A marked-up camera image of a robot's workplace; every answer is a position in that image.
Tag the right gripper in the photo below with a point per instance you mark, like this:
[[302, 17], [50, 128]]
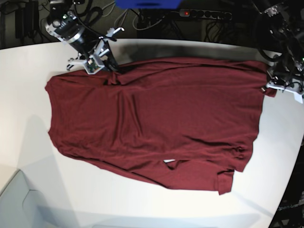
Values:
[[88, 46]]

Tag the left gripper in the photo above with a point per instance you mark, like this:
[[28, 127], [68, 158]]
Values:
[[284, 80]]

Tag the dark red t-shirt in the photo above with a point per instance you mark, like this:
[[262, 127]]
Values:
[[183, 123]]

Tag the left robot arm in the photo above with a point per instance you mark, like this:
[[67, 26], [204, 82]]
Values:
[[285, 20]]

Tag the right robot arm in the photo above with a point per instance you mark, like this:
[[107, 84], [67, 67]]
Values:
[[70, 27]]

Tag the blue box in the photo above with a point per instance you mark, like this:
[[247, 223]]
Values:
[[148, 4]]

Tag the black power strip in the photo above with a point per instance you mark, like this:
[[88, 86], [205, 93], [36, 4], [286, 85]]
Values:
[[205, 14]]

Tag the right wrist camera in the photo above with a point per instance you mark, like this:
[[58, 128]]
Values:
[[93, 65]]

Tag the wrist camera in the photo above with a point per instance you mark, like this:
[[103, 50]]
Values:
[[299, 97], [93, 65]]

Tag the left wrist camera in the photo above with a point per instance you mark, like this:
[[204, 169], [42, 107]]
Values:
[[299, 97]]

